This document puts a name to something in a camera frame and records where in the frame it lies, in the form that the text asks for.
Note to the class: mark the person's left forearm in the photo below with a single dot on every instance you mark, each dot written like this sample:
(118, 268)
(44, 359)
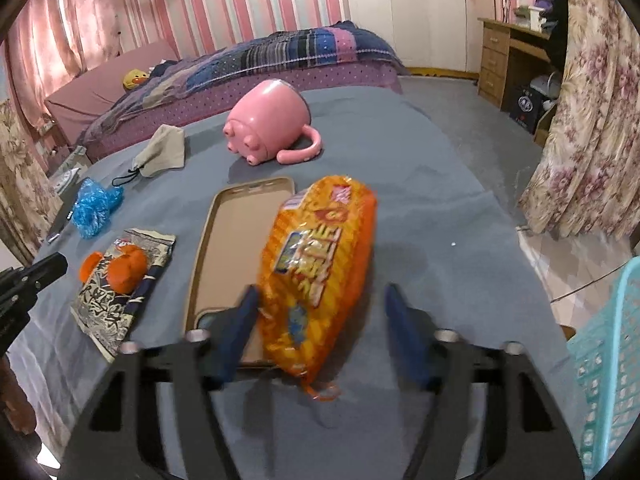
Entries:
(15, 395)

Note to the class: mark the pink pig mug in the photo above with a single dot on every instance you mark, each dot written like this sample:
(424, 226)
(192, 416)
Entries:
(265, 115)

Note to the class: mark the black box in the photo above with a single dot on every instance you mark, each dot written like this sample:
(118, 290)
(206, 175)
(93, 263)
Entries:
(525, 107)

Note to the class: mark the blue plastic bag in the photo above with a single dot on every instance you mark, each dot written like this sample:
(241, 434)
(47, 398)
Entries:
(92, 207)

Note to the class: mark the blue floral curtain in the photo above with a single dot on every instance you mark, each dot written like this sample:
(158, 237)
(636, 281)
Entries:
(590, 110)
(25, 200)

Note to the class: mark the white wardrobe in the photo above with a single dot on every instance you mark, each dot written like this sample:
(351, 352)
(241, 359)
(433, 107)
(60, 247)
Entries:
(425, 20)

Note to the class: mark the wooden desk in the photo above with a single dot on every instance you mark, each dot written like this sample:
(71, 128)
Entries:
(495, 60)

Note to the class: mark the teal plastic basket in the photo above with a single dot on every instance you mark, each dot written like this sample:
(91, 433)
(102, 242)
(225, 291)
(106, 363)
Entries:
(610, 360)

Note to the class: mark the pink window curtain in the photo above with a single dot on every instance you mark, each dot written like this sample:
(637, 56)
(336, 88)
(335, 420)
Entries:
(60, 35)

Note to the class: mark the blue grey tablecloth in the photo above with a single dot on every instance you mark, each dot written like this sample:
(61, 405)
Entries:
(425, 210)

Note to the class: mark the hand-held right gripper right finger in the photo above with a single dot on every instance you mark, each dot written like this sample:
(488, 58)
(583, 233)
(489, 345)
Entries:
(407, 330)

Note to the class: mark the black white snack packet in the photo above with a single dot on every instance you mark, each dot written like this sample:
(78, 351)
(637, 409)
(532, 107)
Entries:
(100, 310)

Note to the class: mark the bed with striped quilt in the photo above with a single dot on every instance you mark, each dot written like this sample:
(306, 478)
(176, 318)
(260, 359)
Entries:
(210, 105)

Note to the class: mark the dark hanging cloth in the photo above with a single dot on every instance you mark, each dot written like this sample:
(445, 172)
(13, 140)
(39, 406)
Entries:
(557, 20)

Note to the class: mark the pink covered headboard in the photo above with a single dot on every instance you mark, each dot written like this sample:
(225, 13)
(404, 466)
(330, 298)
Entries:
(90, 90)

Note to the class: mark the beige face mask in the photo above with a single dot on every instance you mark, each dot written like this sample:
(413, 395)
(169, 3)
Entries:
(160, 152)

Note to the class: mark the white round fan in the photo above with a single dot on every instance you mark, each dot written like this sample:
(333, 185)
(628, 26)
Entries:
(545, 85)

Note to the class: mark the yellow duck plush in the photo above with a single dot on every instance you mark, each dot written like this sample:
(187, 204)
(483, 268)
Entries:
(135, 80)

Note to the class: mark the large tangerine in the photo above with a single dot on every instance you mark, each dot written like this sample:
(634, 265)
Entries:
(127, 270)

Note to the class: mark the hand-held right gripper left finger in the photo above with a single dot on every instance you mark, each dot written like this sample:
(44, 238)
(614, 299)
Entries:
(235, 330)

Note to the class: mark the white printer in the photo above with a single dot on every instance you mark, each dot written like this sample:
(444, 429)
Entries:
(530, 15)

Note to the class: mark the small tangerine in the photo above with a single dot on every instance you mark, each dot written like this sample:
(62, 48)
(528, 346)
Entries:
(90, 265)

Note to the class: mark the striped patchwork quilt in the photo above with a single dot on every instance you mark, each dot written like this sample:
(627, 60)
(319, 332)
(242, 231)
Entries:
(280, 52)

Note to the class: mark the black smartphone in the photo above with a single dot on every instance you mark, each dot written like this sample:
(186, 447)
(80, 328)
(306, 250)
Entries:
(62, 220)

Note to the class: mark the brown phone case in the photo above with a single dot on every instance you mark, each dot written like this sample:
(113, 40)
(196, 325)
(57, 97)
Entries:
(235, 240)

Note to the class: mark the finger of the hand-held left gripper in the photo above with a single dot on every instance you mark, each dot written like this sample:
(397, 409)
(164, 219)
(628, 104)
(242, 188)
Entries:
(42, 270)

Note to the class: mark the orange snack packet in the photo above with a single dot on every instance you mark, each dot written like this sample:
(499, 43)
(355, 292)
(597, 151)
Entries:
(320, 260)

